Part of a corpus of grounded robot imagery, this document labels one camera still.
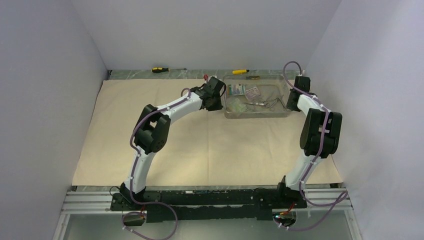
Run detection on black yellow short screwdriver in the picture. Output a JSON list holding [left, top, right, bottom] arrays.
[[245, 75, 260, 80]]

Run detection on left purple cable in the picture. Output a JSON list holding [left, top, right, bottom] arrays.
[[121, 87, 192, 240]]

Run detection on beige surgical wrap cloth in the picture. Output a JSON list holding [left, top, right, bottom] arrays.
[[72, 78, 344, 187]]

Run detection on green suture packet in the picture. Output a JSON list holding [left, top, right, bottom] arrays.
[[227, 83, 246, 96]]

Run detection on wire mesh instrument tray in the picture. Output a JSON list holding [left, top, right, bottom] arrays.
[[222, 74, 291, 119]]

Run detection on yellow black screwdriver left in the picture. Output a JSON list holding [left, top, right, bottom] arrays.
[[151, 67, 187, 74]]

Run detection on clear pouch green item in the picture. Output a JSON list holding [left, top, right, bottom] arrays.
[[227, 98, 248, 113]]

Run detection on steel surgical scissors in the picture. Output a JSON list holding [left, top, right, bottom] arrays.
[[246, 97, 280, 112]]

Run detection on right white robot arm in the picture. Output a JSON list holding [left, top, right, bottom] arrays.
[[275, 75, 343, 208]]

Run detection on pink suture packet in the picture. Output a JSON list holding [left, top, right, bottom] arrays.
[[245, 86, 261, 102]]

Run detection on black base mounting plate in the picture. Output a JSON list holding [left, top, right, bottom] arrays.
[[110, 186, 307, 223]]

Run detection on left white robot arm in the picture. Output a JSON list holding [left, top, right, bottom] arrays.
[[119, 76, 227, 210]]

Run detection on aluminium rail frame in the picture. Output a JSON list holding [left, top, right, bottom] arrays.
[[53, 186, 353, 240]]

